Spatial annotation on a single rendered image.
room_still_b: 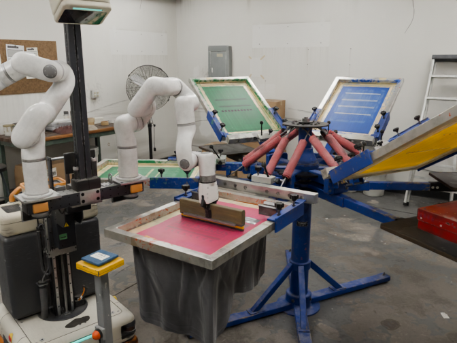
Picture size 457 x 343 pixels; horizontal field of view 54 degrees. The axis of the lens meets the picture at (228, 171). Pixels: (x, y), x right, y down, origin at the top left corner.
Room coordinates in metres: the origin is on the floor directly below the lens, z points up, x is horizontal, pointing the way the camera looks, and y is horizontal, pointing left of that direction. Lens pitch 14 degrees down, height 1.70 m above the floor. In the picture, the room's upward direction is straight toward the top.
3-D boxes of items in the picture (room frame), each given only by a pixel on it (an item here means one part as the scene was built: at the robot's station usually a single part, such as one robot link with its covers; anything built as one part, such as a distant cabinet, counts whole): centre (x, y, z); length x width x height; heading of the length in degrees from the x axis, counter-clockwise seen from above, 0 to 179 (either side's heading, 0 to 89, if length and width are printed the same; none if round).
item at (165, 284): (1.76, 0.25, 0.74); 0.45 x 0.03 x 0.43; 56
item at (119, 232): (2.00, 0.08, 0.97); 0.79 x 0.58 x 0.04; 146
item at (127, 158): (2.16, 0.50, 1.21); 0.16 x 0.13 x 0.15; 41
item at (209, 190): (2.00, 0.09, 1.12); 0.10 x 0.07 x 0.11; 147
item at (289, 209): (2.05, -0.28, 0.97); 0.30 x 0.05 x 0.07; 146
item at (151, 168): (2.94, 0.41, 1.05); 1.08 x 0.61 x 0.23; 86
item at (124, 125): (2.16, 0.49, 1.37); 0.13 x 0.10 x 0.16; 159
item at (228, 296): (1.84, -0.06, 0.74); 0.46 x 0.04 x 0.42; 146
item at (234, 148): (3.48, -0.20, 0.91); 1.34 x 0.40 x 0.08; 26
